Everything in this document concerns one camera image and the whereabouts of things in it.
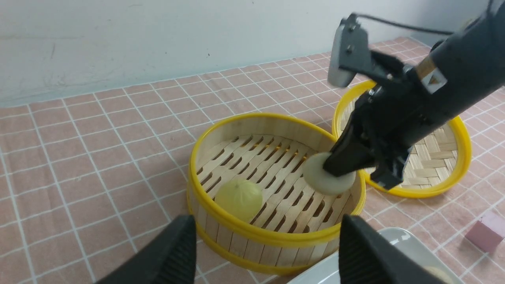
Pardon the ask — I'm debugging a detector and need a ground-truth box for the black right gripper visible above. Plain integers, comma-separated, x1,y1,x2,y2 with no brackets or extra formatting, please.
323,51,447,191

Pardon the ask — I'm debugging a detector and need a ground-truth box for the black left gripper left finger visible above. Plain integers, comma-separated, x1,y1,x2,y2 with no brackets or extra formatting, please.
97,215,197,284

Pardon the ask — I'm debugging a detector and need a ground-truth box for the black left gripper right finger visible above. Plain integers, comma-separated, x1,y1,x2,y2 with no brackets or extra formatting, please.
339,215,444,284

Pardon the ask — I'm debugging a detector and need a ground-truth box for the white steamed bun front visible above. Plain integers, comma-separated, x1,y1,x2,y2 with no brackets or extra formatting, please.
301,152,356,196

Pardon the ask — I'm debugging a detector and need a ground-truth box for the yellow steamed bun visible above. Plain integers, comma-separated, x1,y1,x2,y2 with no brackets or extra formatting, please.
214,178,263,223

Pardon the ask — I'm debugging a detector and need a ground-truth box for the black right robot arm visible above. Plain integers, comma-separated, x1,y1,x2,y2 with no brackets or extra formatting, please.
323,0,505,189

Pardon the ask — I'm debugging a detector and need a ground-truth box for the white square plate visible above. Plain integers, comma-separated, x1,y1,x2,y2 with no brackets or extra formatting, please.
290,228,462,284

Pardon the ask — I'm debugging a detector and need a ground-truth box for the woven bamboo steamer lid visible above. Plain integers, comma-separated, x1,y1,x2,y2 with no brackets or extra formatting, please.
332,81,472,198

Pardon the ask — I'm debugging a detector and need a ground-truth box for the bamboo steamer basket yellow rim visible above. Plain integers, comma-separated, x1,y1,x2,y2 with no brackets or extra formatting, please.
187,113,366,275

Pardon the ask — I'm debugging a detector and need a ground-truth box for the pink checkered tablecloth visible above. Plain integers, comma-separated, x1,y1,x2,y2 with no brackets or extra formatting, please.
0,54,505,284

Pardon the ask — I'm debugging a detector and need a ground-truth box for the pink cube block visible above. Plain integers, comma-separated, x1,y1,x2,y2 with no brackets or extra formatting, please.
465,211,505,253

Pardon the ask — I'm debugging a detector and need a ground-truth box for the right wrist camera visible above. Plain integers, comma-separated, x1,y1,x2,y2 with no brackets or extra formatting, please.
327,14,373,88

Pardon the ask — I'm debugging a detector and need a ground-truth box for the black right camera cable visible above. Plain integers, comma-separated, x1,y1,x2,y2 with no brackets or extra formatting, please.
353,13,454,36

